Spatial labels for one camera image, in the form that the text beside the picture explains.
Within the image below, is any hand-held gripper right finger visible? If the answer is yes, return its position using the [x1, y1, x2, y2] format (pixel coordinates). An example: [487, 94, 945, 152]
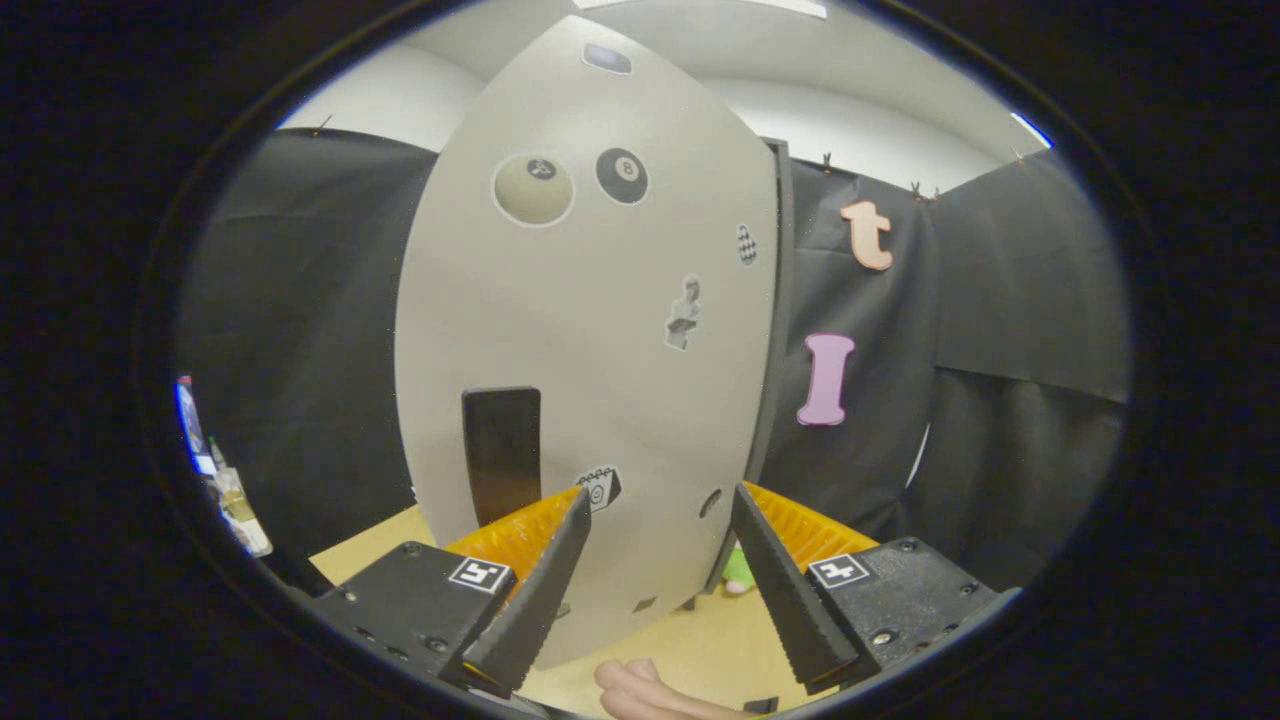
[732, 482, 1001, 696]

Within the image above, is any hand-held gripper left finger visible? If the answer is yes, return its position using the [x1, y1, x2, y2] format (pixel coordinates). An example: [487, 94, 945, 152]
[305, 487, 593, 699]

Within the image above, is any green plush toy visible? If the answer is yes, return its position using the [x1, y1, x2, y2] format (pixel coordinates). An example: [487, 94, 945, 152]
[722, 545, 758, 597]

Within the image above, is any black backdrop cloth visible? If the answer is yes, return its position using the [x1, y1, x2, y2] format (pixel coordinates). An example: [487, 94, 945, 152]
[175, 128, 1136, 593]

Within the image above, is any blue printed board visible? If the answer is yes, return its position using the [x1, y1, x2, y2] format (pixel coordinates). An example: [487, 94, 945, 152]
[177, 375, 217, 477]

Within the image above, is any long ceiling light panel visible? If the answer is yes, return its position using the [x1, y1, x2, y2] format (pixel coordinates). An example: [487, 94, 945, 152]
[575, 0, 829, 19]

